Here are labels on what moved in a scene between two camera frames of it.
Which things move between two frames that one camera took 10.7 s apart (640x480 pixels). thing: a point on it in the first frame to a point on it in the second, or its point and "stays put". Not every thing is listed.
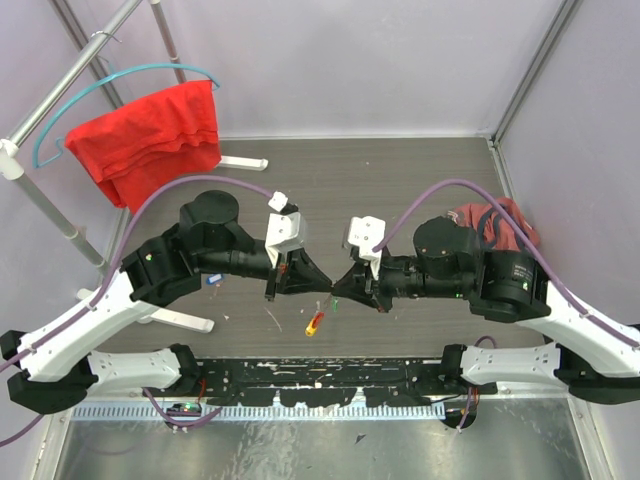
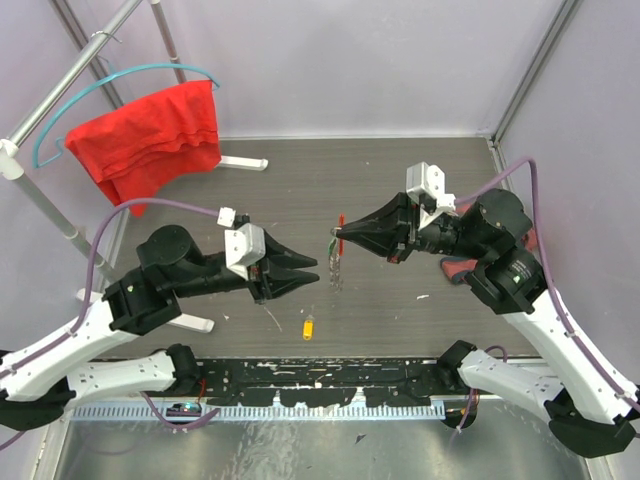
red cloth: (134, 148) stays put
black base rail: (324, 382) stays put
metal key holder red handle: (319, 315) to (341, 240)
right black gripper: (358, 283) to (391, 229)
